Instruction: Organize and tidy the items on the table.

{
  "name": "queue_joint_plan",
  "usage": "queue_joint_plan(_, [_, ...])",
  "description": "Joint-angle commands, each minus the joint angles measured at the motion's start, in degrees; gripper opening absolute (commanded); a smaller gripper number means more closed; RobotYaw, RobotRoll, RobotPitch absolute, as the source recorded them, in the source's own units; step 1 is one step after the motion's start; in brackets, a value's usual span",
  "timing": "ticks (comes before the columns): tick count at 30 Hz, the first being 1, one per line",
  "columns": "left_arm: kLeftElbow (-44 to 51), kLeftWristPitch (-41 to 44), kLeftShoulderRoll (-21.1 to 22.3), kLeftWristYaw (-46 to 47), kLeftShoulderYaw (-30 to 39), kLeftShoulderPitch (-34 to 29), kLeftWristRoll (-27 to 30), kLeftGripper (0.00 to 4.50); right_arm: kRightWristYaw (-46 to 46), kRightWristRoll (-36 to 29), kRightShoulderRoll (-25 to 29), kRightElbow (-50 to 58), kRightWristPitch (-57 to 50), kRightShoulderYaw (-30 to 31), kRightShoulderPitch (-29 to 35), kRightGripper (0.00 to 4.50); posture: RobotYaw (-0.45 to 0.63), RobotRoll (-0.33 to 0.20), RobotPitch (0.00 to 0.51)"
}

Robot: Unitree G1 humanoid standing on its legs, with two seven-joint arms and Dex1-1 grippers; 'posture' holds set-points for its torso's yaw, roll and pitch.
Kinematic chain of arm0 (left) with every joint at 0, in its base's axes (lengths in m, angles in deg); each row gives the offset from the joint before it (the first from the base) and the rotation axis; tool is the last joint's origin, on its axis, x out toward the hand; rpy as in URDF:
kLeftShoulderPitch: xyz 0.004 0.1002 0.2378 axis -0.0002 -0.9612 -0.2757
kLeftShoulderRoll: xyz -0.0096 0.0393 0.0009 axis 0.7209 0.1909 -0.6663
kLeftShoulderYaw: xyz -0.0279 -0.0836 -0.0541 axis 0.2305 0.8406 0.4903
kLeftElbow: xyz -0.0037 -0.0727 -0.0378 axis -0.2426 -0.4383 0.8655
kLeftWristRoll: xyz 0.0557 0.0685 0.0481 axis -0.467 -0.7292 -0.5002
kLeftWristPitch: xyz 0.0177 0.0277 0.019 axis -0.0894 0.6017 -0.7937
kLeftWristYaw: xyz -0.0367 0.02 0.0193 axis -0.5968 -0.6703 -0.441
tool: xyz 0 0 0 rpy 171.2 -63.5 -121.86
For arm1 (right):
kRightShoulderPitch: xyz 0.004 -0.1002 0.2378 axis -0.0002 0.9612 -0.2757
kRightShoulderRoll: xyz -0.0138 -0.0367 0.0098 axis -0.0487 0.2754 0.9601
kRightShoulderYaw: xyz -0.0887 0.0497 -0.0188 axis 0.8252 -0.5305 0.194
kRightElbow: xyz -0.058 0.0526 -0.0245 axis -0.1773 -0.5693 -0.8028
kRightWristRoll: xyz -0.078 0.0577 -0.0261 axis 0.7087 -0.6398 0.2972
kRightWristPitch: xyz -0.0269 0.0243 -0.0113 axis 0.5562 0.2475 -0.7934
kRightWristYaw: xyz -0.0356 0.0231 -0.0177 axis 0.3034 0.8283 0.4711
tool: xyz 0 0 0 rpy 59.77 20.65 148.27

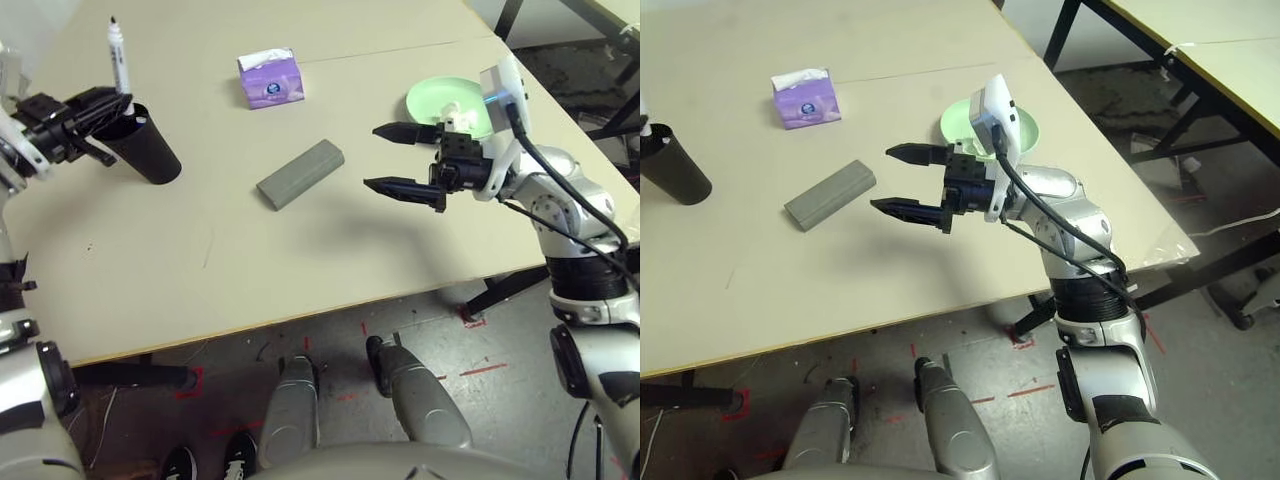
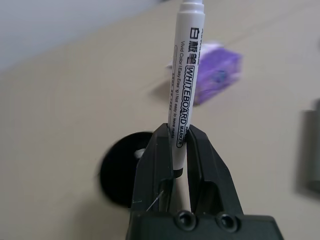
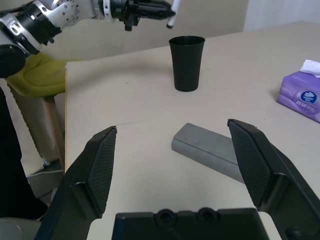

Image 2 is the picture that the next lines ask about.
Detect grey glasses case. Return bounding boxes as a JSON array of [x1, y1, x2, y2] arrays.
[[300, 99, 320, 194]]

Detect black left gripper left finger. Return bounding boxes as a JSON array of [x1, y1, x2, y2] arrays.
[[129, 122, 175, 214]]

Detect white marker black cap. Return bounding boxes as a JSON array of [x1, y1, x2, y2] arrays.
[[166, 0, 207, 179]]

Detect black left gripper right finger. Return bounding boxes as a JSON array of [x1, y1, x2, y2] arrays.
[[184, 125, 245, 216]]

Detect purple tissue box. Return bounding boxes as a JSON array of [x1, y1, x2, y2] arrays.
[[165, 41, 244, 108]]

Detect black plastic cup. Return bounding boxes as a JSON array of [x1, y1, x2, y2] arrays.
[[99, 131, 156, 209]]

